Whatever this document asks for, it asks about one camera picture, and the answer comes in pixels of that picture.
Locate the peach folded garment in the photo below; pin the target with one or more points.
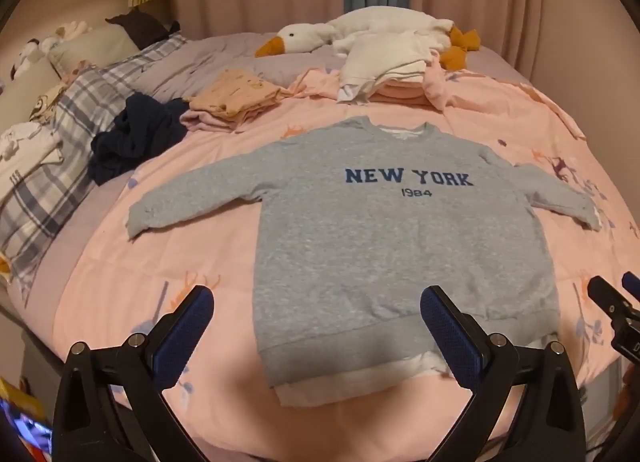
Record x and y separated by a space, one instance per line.
235 90

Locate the pale pink folded garment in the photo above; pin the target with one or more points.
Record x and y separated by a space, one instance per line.
210 121

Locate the navy crumpled garment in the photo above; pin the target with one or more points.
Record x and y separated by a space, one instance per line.
135 137

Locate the plaid pillow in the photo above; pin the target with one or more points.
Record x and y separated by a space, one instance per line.
65 182

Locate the grey printed sweatshirt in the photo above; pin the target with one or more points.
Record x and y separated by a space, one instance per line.
380 252

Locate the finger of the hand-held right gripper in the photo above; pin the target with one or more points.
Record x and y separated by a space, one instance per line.
633 284
607 299

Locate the black cloth on headboard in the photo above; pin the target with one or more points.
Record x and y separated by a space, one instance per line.
142 27

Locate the cream pillow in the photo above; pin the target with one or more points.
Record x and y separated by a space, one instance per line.
95 47

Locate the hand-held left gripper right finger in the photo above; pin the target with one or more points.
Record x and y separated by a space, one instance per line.
450 337

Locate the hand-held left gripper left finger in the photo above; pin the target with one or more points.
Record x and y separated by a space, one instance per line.
185 327

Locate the pink printed blanket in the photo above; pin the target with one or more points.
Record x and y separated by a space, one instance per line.
190 252

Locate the panda print cushion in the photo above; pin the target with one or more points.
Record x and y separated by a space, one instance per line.
47 103

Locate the white printed garment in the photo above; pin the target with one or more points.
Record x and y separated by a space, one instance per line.
25 152

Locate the white goose plush toy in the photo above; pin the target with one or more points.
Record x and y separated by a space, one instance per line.
300 37

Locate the white brown plush toy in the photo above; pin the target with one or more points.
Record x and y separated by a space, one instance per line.
72 31

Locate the colourful box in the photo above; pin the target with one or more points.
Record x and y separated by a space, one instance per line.
22 417

